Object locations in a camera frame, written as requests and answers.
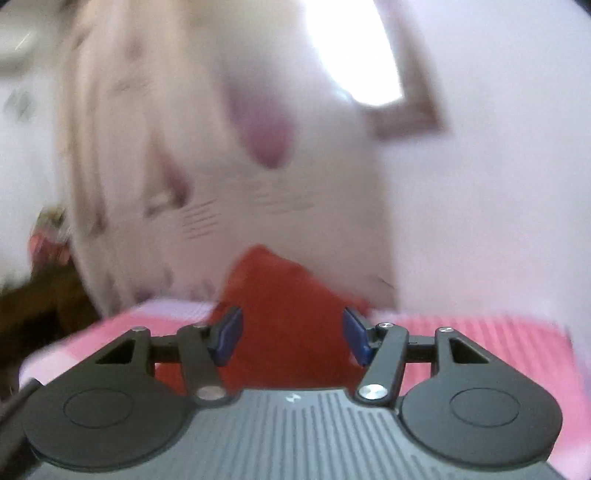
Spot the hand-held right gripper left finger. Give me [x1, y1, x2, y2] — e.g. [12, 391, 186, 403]
[95, 305, 244, 408]

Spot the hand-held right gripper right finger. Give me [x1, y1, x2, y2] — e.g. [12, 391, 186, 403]
[342, 307, 496, 408]

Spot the red garment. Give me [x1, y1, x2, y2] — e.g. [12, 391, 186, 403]
[152, 244, 376, 392]

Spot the pink quilted bedspread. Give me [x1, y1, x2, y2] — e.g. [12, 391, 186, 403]
[18, 298, 583, 480]

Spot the dark wooden furniture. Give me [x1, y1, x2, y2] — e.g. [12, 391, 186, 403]
[0, 258, 100, 402]

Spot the printed white curtain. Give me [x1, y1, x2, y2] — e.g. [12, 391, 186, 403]
[55, 0, 402, 319]

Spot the colourful clutter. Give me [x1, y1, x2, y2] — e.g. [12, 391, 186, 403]
[28, 205, 71, 265]

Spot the wooden framed window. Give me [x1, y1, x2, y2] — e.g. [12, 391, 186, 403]
[300, 0, 445, 140]

